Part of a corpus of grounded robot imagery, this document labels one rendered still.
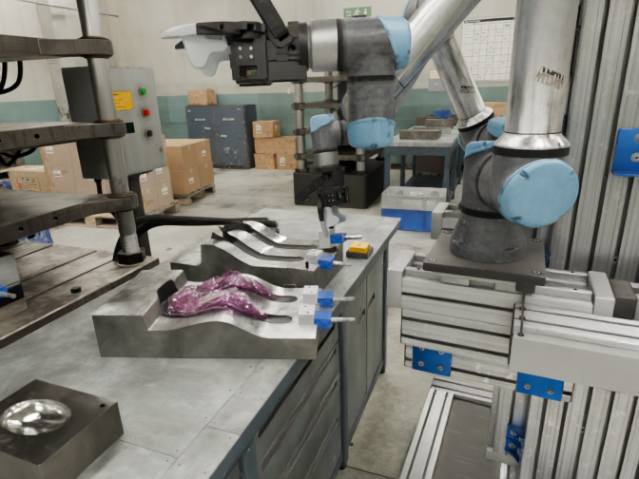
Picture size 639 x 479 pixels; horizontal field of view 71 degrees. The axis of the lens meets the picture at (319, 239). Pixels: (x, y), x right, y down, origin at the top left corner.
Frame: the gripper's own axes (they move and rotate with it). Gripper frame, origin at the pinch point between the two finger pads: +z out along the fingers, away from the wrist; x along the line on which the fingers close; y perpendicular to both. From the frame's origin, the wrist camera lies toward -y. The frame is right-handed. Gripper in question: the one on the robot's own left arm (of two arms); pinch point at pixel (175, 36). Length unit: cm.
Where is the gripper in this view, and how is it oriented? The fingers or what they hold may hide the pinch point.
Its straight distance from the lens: 78.2
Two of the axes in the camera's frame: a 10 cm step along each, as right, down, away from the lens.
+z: -10.0, 0.4, -0.1
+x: -0.2, -1.9, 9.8
